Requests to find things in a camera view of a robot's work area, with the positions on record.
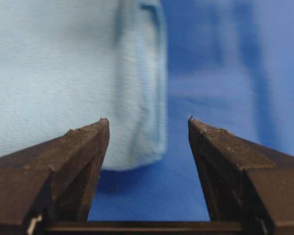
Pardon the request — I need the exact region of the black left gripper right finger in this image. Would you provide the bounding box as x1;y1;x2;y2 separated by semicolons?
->
188;119;294;235

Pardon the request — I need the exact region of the blue table mat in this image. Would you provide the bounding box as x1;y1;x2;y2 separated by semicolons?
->
88;0;294;221

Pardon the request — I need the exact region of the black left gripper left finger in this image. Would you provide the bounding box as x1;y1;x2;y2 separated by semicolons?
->
0;118;110;235

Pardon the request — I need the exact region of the light blue towel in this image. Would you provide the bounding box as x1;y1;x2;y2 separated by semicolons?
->
0;0;167;171

